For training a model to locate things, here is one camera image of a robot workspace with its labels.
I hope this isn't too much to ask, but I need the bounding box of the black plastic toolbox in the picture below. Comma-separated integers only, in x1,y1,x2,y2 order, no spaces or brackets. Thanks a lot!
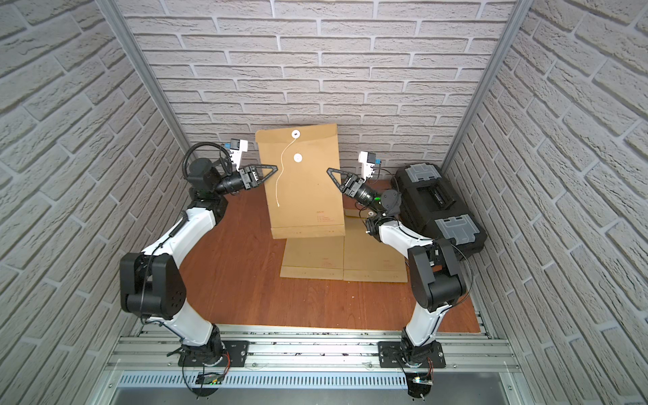
391,163,488,259

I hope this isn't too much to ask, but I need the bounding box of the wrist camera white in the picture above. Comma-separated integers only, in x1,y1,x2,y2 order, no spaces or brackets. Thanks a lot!
225,138,249,170
358,151,381,181

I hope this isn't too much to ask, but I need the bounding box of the aluminium rail frame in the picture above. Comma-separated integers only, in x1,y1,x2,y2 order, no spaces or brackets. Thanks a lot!
89,325,532,404

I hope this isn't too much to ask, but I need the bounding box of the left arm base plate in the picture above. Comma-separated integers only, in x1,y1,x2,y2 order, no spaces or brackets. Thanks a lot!
178,340,250,367

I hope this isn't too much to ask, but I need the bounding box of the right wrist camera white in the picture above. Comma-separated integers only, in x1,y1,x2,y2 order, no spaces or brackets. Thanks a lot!
358,151,381,181

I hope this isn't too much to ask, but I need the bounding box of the bag white string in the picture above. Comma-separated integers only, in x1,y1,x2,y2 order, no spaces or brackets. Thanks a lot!
275,129,304,208

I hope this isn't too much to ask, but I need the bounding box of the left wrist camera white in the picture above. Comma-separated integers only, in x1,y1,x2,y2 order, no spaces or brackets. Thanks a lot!
225,138,249,170

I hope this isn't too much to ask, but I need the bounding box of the brown kraft file bag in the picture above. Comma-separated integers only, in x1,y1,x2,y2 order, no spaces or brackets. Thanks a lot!
343,196,408,284

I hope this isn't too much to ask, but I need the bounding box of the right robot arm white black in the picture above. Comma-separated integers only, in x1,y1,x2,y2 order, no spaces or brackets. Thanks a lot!
327,168,468,368

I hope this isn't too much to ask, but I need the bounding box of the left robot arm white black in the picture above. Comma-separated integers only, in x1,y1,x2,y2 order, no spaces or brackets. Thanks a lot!
120,139,278,366

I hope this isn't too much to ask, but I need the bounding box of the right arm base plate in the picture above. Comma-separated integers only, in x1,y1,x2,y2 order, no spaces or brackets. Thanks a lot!
377,341,447,370

